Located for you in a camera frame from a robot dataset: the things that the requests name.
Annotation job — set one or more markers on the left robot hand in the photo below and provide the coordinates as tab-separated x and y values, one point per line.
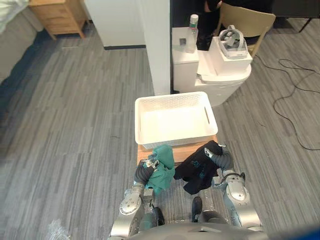
143	173

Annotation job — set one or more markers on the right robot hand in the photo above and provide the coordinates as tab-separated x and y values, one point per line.
221	159

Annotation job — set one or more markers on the green cloth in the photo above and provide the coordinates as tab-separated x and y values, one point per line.
162	170

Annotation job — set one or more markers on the black cloth with teal print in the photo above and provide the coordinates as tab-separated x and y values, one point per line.
200	170

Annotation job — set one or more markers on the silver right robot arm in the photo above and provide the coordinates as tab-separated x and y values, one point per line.
237	197

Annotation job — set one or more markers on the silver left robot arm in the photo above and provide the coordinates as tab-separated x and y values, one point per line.
130	210

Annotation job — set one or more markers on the white plastic laundry basket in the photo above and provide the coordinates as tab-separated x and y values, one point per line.
175	119

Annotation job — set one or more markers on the bed with grey base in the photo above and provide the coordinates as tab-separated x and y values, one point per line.
12	32

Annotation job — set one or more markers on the small wooden table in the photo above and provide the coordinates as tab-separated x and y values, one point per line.
180	152

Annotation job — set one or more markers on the robot torso and legs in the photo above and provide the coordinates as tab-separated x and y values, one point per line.
195	222

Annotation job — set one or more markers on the white round-front cabinet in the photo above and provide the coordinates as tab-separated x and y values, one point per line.
212	82

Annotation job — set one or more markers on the white paper sheets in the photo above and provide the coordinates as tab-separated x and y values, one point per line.
206	65

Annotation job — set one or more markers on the white box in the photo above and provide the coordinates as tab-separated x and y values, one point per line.
230	60

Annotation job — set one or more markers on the white VR headset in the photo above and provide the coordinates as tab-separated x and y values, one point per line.
233	44

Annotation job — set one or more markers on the small dark square object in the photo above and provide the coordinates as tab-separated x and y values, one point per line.
183	41

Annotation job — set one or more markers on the clear plastic bottle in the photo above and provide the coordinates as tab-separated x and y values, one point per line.
192	35

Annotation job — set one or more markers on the white partition pillar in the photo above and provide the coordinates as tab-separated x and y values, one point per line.
157	45

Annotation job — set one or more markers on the wooden chair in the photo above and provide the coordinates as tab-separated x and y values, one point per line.
247	25

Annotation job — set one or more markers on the wooden nightstand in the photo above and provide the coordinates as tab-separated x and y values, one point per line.
60	17

